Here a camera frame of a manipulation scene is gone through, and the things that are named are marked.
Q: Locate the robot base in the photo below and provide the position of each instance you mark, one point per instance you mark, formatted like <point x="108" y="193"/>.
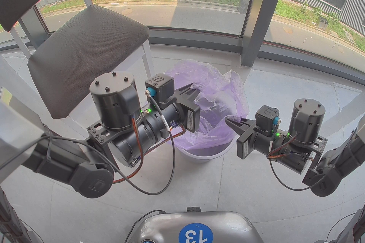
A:
<point x="171" y="227"/>

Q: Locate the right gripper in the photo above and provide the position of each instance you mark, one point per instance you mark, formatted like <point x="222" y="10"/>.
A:
<point x="245" y="148"/>

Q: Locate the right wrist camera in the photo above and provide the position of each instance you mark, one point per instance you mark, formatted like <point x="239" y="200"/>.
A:
<point x="266" y="118"/>

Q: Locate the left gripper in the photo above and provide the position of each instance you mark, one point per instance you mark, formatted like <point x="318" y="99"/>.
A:
<point x="193" y="119"/>

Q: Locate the grey chair with white legs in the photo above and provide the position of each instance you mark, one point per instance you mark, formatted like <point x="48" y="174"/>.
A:
<point x="85" y="51"/>

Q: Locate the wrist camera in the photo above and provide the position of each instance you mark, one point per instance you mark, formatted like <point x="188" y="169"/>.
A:
<point x="266" y="118"/>
<point x="161" y="86"/>

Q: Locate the white trash bin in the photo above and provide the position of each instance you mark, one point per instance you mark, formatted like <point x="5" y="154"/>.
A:
<point x="199" y="158"/>

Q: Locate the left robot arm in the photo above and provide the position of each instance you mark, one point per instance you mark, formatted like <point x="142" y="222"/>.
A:
<point x="71" y="162"/>

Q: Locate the purple plastic bag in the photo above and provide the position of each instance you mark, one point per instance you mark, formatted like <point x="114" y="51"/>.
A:
<point x="216" y="88"/>

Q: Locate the window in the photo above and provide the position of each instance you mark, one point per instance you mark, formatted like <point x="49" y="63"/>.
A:
<point x="256" y="22"/>

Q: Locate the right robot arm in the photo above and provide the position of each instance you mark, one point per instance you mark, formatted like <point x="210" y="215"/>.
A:
<point x="336" y="167"/>

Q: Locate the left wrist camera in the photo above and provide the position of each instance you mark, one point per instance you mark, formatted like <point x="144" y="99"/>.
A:
<point x="161" y="86"/>

